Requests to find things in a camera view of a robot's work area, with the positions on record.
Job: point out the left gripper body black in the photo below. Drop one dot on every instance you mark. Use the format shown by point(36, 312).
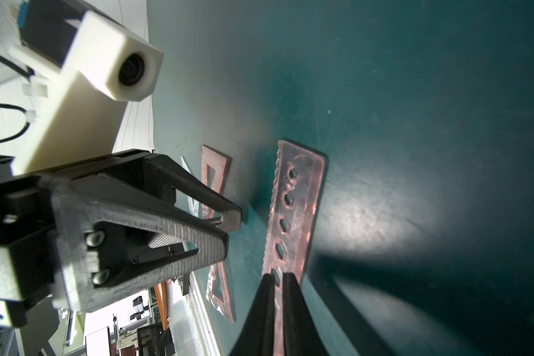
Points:
point(28, 259)

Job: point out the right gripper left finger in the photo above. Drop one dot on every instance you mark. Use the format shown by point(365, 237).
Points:
point(257, 336)

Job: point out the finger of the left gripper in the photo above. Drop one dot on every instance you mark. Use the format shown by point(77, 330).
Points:
point(192, 187)
point(114, 240)

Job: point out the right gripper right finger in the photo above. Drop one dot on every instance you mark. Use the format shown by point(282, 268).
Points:
point(300, 336)

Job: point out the stencil ruler large dark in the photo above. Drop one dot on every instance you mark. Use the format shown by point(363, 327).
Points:
point(297, 180)

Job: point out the green table mat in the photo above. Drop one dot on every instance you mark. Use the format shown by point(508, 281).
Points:
point(424, 111)

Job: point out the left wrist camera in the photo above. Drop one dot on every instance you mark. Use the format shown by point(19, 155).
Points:
point(88, 68)

